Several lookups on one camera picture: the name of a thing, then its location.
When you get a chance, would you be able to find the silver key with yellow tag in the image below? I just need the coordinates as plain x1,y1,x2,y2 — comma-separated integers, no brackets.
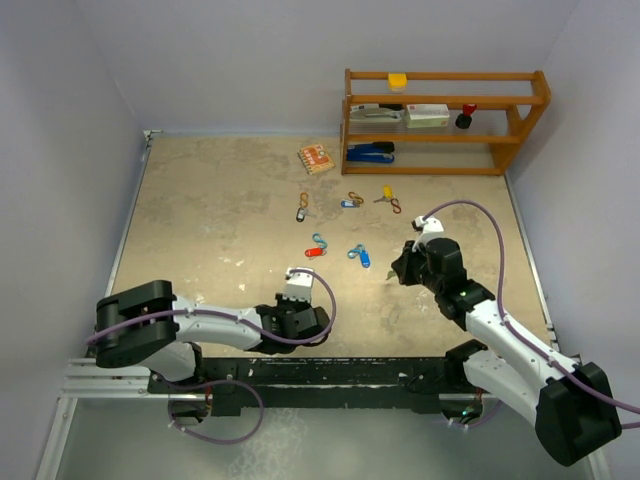
375,185,393,203

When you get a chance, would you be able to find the black base frame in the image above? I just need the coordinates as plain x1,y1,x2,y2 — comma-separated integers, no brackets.
148,340,488,417

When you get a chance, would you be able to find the yellow box on shelf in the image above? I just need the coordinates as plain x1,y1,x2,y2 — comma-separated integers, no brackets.
387,72,408,92

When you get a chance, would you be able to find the wooden shelf rack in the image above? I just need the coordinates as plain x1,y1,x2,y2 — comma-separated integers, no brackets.
340,70,552,176

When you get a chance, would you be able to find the silver key with dark-blue tag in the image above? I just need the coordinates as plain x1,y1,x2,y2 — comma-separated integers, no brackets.
340,199,359,209

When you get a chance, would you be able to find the orange S carabiner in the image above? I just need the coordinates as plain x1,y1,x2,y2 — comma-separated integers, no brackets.
299,192,309,208
348,191,364,206

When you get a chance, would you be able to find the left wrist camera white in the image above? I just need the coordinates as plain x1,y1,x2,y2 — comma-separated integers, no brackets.
282,267,314,303

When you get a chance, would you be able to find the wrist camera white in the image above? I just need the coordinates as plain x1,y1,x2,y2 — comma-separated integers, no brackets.
411,216,444,252
282,267,314,303

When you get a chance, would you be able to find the white stapler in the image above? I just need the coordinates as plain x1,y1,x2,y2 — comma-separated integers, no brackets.
350,103,404,124

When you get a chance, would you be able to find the blue black stapler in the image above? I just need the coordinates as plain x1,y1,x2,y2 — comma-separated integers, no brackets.
346,141,395,164

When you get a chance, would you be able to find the silver key with red tag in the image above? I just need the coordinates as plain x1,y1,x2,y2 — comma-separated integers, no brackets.
304,247,326,258

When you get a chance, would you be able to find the red S carabiner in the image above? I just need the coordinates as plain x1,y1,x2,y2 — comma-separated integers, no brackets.
390,198,402,214

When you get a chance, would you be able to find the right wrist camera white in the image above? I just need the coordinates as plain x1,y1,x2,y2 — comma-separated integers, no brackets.
411,216,444,252

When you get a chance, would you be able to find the red black stamp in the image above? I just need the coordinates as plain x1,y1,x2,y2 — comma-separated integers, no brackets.
455,104,477,130

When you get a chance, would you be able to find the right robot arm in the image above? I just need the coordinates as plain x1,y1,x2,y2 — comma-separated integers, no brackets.
391,238,622,466

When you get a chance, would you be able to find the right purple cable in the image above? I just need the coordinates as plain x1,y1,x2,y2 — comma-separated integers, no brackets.
422,199,640,431

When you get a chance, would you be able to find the white red box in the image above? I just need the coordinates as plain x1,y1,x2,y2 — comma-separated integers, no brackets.
405,104,450,128

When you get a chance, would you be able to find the orange spiral notebook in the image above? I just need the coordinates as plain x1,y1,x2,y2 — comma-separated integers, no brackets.
297,144,335,175

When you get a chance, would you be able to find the silver key with blue tag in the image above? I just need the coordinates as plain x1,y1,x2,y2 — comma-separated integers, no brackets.
359,250,371,268

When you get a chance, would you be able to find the teal S carabiner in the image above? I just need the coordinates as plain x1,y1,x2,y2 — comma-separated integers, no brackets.
312,233,328,250

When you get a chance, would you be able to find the silver key with black tag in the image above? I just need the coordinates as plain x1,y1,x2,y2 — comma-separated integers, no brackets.
296,207,316,223

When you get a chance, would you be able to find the light-blue S carabiner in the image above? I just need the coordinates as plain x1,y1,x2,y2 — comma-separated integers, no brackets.
347,244,365,259

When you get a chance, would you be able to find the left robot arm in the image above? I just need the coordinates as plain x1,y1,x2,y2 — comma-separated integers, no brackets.
87,271,334,392

